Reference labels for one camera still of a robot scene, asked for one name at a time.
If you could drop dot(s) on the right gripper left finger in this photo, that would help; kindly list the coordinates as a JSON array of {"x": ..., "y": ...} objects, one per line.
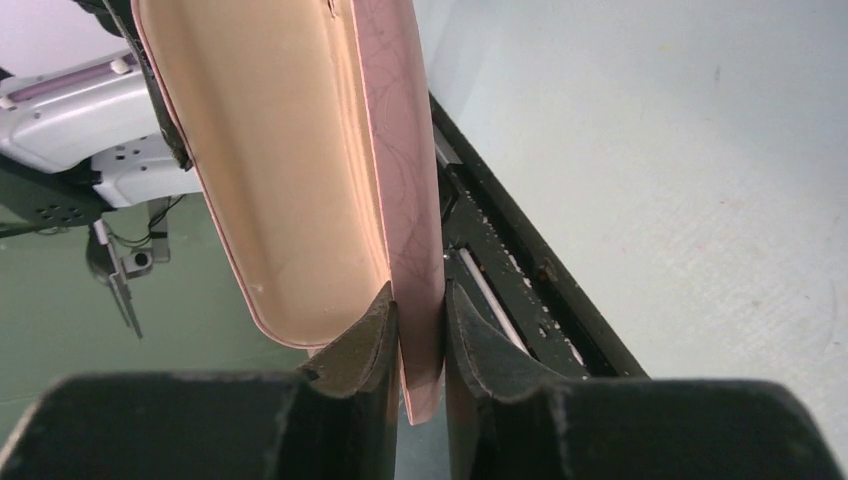
[{"x": 333, "y": 417}]

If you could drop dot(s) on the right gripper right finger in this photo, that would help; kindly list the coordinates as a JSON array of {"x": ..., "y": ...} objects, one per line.
[{"x": 511, "y": 417}]

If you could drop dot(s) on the pink glasses case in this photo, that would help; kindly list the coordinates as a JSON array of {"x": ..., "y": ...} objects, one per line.
[{"x": 309, "y": 126}]

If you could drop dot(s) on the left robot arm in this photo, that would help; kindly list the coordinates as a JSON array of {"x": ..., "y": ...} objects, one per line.
[{"x": 80, "y": 142}]

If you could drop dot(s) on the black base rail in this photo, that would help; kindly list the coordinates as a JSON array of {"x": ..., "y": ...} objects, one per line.
[{"x": 511, "y": 273}]

